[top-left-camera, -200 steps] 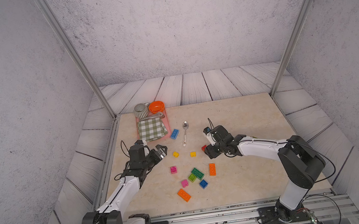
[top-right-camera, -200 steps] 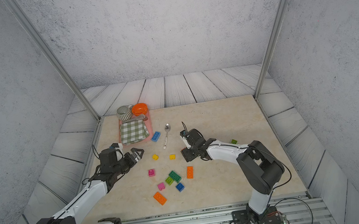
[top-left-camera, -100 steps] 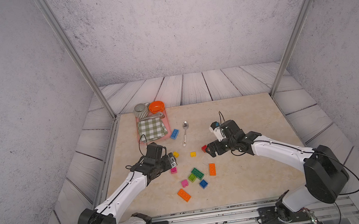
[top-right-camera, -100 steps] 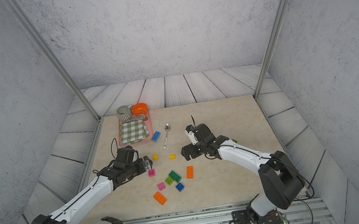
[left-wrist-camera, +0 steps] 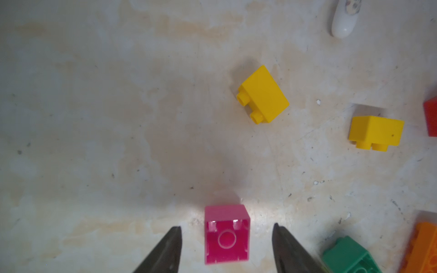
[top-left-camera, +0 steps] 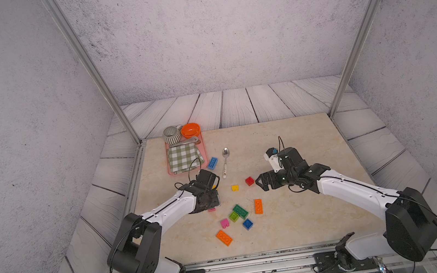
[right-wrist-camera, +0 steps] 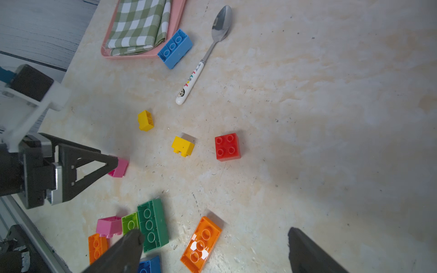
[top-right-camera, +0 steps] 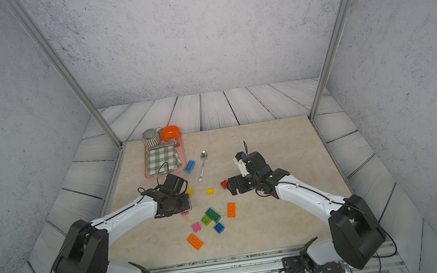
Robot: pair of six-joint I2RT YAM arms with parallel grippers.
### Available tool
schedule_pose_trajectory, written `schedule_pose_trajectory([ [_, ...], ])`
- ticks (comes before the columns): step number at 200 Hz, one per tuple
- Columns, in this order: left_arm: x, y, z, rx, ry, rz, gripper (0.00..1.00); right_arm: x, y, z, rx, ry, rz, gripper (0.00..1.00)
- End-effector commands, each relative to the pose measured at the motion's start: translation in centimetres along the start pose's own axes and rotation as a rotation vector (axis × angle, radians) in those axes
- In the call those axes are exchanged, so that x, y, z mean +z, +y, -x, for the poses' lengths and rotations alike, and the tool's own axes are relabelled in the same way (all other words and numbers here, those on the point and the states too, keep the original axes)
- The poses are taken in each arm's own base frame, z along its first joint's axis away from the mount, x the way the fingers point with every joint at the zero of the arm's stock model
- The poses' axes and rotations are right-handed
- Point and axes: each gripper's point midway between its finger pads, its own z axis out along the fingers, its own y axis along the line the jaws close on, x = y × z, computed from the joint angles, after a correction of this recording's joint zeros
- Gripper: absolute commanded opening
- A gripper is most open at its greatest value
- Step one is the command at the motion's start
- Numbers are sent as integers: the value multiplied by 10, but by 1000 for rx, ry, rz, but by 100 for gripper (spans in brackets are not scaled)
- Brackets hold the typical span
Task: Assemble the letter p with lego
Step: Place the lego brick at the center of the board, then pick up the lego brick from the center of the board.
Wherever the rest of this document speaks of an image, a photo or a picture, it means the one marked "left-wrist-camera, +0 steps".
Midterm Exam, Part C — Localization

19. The yellow lego brick right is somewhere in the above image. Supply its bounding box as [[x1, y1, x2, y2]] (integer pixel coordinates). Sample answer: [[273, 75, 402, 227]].
[[348, 116, 405, 152]]

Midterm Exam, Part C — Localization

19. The red lego brick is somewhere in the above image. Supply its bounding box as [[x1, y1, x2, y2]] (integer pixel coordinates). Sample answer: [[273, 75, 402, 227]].
[[423, 96, 437, 137]]

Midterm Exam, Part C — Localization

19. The dark green lego brick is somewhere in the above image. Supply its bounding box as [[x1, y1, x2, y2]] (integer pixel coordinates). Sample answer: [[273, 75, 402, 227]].
[[322, 236, 381, 273]]

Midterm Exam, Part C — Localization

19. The yellow lego brick left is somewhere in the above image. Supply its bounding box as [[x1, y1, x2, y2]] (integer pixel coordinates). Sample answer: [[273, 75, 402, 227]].
[[236, 66, 290, 125]]

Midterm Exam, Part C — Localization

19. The yellow lego brick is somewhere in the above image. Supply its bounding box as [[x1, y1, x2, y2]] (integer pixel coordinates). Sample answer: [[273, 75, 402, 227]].
[[348, 116, 405, 152], [236, 66, 290, 125]]

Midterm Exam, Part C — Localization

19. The orange lego brick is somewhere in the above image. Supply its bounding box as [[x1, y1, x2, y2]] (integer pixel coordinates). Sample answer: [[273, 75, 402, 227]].
[[399, 222, 437, 273]]

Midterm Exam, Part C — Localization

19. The pink lego brick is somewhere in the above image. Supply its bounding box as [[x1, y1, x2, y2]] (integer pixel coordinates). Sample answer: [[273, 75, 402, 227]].
[[204, 204, 250, 265]]

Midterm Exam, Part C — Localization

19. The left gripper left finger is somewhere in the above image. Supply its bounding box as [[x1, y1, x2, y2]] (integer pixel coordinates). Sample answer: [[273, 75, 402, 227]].
[[134, 226, 182, 273]]

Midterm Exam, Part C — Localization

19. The metal spoon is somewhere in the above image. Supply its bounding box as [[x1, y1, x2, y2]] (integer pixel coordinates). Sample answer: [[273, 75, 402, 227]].
[[331, 0, 362, 39]]

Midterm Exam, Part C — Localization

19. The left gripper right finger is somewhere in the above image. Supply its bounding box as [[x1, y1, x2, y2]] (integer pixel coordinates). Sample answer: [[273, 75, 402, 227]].
[[272, 223, 323, 273]]

